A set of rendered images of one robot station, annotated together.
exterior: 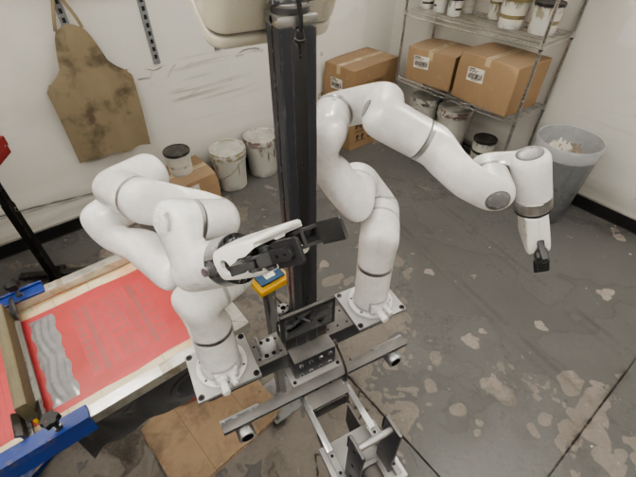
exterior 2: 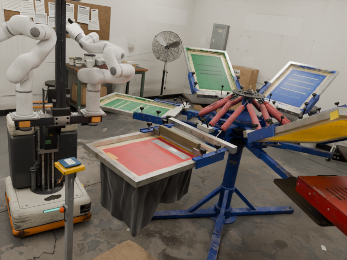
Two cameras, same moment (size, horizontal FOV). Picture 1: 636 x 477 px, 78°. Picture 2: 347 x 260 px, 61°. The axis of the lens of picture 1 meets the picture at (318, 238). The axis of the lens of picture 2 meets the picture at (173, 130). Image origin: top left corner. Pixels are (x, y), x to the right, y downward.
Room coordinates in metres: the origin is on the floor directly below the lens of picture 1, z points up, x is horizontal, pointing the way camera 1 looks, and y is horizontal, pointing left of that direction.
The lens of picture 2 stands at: (2.60, 0.54, 1.81)
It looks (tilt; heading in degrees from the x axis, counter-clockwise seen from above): 20 degrees down; 172
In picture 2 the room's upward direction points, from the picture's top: 8 degrees clockwise
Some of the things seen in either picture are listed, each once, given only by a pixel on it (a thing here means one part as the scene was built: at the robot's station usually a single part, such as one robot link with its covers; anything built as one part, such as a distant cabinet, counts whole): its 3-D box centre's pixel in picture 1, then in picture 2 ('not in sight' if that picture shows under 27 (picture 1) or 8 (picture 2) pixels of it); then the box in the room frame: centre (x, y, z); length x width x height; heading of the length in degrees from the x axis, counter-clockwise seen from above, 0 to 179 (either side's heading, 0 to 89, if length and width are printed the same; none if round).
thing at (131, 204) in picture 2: not in sight; (117, 192); (0.92, 0.48, 0.74); 0.45 x 0.03 x 0.43; 38
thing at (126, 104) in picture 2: not in sight; (151, 101); (-0.25, 0.69, 1.05); 1.08 x 0.61 x 0.23; 68
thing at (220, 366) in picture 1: (219, 352); (92, 100); (0.51, 0.23, 1.21); 0.16 x 0.13 x 0.15; 28
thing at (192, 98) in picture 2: not in sight; (214, 112); (-0.58, 1.44, 0.91); 1.34 x 0.40 x 0.08; 8
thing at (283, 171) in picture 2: not in sight; (279, 168); (0.75, 1.63, 0.91); 1.34 x 0.40 x 0.08; 8
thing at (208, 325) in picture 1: (207, 304); (92, 79); (0.53, 0.23, 1.37); 0.13 x 0.10 x 0.16; 141
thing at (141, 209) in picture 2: not in sight; (166, 195); (0.93, 0.79, 0.74); 0.46 x 0.04 x 0.42; 128
